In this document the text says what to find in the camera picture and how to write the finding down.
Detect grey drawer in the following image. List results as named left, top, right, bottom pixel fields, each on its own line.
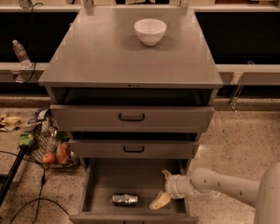
left=69, top=140, right=199, bottom=159
left=70, top=159, right=198, bottom=224
left=50, top=105, right=215, bottom=133

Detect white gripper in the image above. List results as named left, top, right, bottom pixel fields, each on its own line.
left=149, top=170, right=193, bottom=210

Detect grey drawer cabinet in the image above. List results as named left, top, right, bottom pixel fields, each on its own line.
left=38, top=7, right=224, bottom=224

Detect clear plastic water bottle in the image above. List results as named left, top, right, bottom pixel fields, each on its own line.
left=12, top=40, right=33, bottom=69

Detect black pole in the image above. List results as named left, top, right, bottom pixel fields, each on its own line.
left=0, top=147, right=28, bottom=208

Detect black floor cable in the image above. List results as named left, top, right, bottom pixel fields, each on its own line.
left=0, top=135, right=71, bottom=224

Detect grey top drawer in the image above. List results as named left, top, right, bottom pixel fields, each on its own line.
left=50, top=105, right=215, bottom=133

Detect white ceramic bowl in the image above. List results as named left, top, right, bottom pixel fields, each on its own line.
left=133, top=19, right=167, bottom=46

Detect red apple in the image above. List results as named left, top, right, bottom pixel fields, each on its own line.
left=42, top=152, right=55, bottom=164

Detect grey middle drawer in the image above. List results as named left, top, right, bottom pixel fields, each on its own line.
left=69, top=140, right=199, bottom=159

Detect silver redbull can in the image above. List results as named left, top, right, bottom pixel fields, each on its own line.
left=112, top=193, right=139, bottom=207

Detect red snack packet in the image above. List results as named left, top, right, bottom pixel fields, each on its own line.
left=56, top=143, right=70, bottom=164

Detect crumpled snack wrappers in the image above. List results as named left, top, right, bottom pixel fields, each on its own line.
left=0, top=115, right=21, bottom=132

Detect grey bottom drawer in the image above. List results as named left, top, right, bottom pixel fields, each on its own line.
left=70, top=159, right=198, bottom=224

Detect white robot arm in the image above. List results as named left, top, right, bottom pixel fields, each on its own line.
left=149, top=162, right=280, bottom=224

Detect wire basket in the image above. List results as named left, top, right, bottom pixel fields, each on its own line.
left=31, top=117, right=79, bottom=169

